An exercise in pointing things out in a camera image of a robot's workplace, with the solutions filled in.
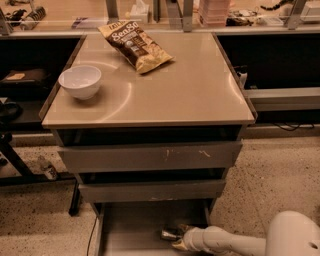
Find top grey drawer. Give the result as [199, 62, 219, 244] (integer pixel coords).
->
[58, 141, 242, 173]

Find grey drawer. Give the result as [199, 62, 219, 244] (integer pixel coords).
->
[79, 180, 226, 203]
[58, 141, 242, 173]

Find middle grey drawer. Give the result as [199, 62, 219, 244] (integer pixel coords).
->
[79, 180, 226, 203]

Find plastic bottle on floor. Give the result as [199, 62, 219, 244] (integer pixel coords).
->
[38, 156, 58, 181]

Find black floor cable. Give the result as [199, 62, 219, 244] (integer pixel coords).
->
[86, 215, 99, 256]

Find sea salt chips bag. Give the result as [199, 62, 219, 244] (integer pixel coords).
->
[98, 21, 173, 74]

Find red bull can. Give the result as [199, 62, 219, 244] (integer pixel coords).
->
[160, 229, 183, 242]

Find open bottom drawer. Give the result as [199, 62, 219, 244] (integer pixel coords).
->
[94, 200, 210, 256]

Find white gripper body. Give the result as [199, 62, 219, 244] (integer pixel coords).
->
[182, 227, 219, 254]

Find tissue box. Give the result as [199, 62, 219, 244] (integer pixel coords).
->
[130, 0, 149, 23]

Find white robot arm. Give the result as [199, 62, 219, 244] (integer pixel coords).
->
[172, 211, 320, 256]

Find pink stacked containers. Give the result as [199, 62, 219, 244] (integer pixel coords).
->
[198, 0, 231, 27]

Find white bowl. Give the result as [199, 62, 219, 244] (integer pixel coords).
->
[58, 65, 102, 100]

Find black headphones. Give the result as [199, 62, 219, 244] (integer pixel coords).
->
[0, 102, 23, 123]

